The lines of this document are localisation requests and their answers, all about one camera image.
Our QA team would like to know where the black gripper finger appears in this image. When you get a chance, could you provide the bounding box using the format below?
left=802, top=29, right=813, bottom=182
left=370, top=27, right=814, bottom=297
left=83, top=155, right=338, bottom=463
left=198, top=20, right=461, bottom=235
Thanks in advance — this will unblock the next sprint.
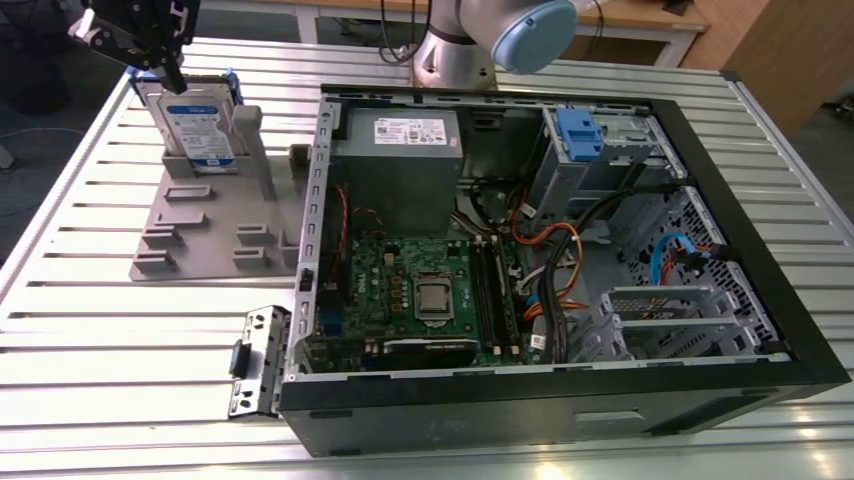
left=154, top=48, right=191, bottom=96

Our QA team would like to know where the hard disk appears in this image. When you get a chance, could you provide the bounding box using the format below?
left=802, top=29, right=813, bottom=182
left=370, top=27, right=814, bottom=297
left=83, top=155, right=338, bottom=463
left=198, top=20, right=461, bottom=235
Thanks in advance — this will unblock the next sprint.
left=130, top=69, right=242, bottom=176

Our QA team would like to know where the disk power wire black plug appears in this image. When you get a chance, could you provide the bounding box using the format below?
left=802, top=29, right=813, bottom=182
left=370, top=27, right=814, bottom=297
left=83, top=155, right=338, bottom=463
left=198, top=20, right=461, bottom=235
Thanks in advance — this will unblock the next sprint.
left=674, top=241, right=733, bottom=272

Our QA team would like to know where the grey plastic parts rack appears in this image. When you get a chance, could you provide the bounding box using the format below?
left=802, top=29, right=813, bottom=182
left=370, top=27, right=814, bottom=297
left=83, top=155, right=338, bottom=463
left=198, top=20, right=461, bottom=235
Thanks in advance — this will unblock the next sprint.
left=130, top=102, right=315, bottom=284

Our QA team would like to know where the grey power supply unit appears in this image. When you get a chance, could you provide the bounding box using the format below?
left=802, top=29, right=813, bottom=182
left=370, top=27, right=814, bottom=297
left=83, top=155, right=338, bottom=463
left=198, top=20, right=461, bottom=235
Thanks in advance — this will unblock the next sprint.
left=331, top=107, right=466, bottom=239

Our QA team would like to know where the green motherboard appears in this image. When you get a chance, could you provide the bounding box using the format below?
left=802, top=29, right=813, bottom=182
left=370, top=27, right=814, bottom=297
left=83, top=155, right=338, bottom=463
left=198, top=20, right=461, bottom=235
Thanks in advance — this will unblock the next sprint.
left=317, top=237, right=546, bottom=374

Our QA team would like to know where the CPU socket with silver CPU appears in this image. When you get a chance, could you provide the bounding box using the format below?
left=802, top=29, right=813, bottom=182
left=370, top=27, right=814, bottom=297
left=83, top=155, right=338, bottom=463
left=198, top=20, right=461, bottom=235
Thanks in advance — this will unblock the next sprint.
left=413, top=272, right=459, bottom=326

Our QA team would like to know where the blue plastic drive latch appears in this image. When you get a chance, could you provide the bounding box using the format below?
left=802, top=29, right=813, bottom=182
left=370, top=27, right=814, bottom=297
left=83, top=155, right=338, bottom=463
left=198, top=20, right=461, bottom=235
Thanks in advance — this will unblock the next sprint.
left=553, top=108, right=604, bottom=162

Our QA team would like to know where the grey metal drive cage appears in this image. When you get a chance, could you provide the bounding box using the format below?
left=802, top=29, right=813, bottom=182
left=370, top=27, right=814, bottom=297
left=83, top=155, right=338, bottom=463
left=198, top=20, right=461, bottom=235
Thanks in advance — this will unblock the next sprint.
left=530, top=102, right=689, bottom=216

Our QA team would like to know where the black RAM stick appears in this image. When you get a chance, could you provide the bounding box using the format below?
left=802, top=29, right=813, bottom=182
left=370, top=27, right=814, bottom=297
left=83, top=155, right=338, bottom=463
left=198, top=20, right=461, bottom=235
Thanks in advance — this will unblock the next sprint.
left=490, top=234, right=527, bottom=357

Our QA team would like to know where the black graphics card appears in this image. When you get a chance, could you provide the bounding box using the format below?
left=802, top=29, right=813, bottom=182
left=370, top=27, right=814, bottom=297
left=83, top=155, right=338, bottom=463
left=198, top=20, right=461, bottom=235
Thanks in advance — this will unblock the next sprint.
left=382, top=338, right=481, bottom=370

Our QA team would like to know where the black open PC case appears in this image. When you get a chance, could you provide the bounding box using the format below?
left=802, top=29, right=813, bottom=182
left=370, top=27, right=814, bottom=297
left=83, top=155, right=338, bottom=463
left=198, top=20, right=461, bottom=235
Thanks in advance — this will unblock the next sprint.
left=278, top=82, right=853, bottom=459

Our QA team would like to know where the wooden cabinet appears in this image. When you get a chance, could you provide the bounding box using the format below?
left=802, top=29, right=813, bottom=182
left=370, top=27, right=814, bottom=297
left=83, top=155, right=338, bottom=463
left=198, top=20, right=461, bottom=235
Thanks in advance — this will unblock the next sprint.
left=686, top=0, right=854, bottom=136

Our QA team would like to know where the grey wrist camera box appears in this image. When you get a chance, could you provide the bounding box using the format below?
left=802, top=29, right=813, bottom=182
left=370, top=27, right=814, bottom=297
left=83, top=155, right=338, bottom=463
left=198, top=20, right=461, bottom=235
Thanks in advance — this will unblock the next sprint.
left=66, top=12, right=112, bottom=49

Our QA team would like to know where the thin red wire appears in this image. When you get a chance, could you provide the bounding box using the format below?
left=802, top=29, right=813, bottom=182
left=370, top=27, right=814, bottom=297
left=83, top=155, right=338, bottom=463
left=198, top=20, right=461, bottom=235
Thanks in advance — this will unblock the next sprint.
left=326, top=182, right=354, bottom=294

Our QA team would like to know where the hinged metal slot bracket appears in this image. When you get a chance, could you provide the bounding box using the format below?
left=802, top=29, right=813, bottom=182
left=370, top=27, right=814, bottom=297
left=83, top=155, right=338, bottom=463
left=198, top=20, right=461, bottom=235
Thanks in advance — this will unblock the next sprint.
left=226, top=304, right=295, bottom=419

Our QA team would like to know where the thin pale wire bundle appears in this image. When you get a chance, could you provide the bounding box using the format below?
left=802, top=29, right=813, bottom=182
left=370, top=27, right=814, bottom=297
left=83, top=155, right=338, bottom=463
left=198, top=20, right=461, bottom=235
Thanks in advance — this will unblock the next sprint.
left=517, top=264, right=560, bottom=296

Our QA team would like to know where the orange yellow power wire bundle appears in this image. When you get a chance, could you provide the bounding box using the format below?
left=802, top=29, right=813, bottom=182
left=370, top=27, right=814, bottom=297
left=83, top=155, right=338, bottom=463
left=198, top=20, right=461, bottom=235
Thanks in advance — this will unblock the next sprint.
left=517, top=222, right=593, bottom=321

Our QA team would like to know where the black cable bundle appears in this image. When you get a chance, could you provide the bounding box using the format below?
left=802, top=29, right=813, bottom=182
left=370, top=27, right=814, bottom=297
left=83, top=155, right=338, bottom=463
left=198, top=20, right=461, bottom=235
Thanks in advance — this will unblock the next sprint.
left=539, top=187, right=676, bottom=364

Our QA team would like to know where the blue data wire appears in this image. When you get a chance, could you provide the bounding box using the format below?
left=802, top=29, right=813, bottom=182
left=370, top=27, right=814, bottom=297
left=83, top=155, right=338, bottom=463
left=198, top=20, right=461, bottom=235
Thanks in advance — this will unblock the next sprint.
left=656, top=231, right=697, bottom=287

